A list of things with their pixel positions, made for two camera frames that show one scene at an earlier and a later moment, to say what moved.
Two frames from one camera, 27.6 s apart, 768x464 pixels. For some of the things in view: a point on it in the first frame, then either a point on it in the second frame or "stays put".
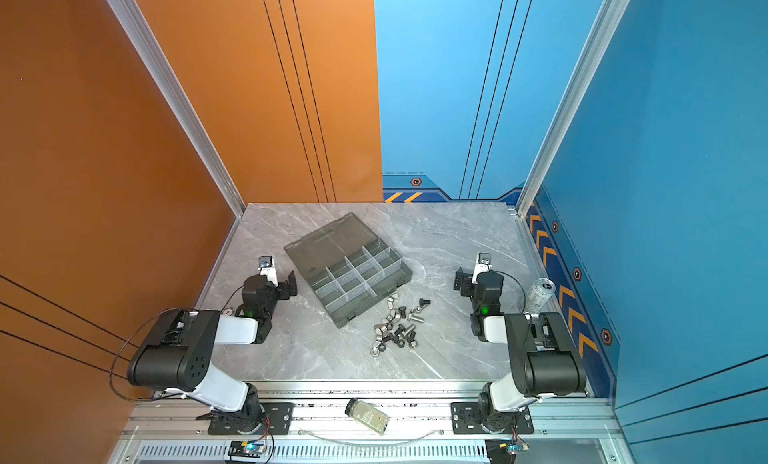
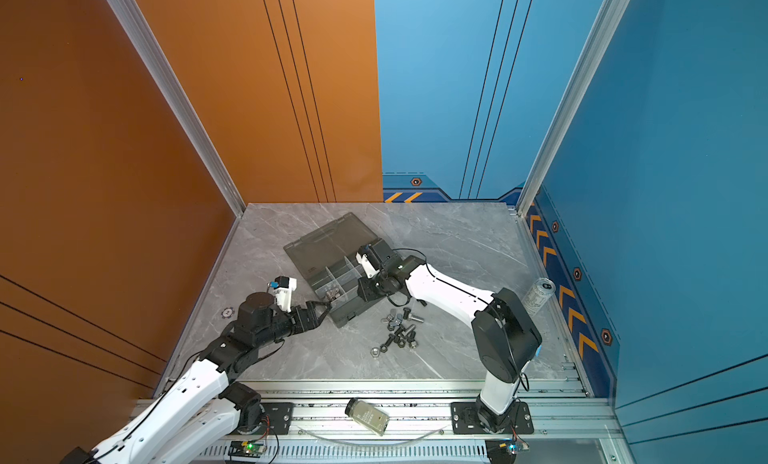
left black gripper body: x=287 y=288 → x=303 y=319
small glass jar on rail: x=369 y=416 stays put
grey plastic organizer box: x=349 y=265 stays put
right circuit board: x=503 y=451 stays put
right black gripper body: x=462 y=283 → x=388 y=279
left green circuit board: x=246 y=449 stays put
